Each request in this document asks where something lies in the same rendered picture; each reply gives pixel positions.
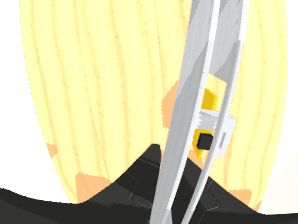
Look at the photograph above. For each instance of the pale yellow wooden board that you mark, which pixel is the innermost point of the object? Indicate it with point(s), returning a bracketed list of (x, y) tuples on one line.
[(104, 74)]

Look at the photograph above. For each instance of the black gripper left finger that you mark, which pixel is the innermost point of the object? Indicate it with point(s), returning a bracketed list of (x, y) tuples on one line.
[(128, 200)]

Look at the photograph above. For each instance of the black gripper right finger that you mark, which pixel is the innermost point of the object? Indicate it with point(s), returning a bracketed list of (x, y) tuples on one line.
[(216, 205)]

